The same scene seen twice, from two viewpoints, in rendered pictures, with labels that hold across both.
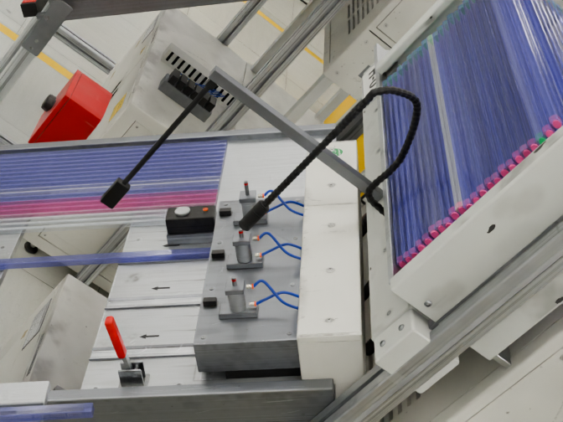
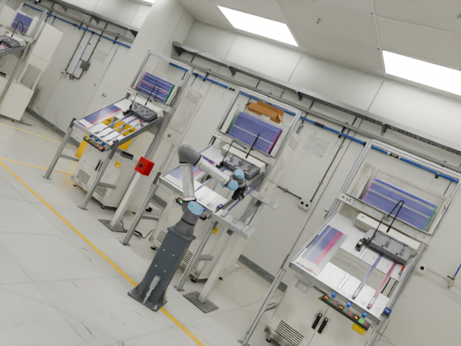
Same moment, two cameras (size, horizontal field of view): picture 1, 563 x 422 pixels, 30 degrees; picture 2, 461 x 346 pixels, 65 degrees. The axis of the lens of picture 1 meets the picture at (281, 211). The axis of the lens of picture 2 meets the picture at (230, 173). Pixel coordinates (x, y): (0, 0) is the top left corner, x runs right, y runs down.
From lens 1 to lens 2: 2.72 m
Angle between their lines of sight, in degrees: 46
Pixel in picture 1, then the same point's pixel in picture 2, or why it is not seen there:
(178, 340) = not seen: hidden behind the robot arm
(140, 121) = (129, 165)
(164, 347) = not seen: hidden behind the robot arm
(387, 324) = (269, 160)
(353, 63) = (166, 134)
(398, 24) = (172, 123)
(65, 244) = (114, 202)
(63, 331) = not seen: hidden behind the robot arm
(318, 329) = (261, 165)
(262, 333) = (254, 169)
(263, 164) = (210, 154)
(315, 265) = (249, 160)
